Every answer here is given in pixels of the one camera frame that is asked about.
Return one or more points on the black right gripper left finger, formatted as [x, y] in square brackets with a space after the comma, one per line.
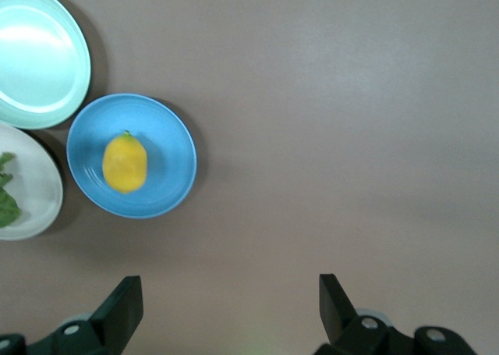
[121, 316]

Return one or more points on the yellow lemon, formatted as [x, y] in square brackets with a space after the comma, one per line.
[124, 164]

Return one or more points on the green lettuce leaf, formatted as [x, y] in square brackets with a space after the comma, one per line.
[6, 206]

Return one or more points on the brown table cover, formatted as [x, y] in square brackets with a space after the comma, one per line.
[312, 136]

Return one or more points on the blue plate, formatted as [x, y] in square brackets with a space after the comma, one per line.
[167, 148]

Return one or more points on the beige plate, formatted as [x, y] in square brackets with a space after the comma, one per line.
[39, 183]

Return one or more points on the mint green plate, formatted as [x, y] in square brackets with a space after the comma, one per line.
[39, 58]

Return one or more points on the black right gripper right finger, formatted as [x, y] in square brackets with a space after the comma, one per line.
[333, 312]

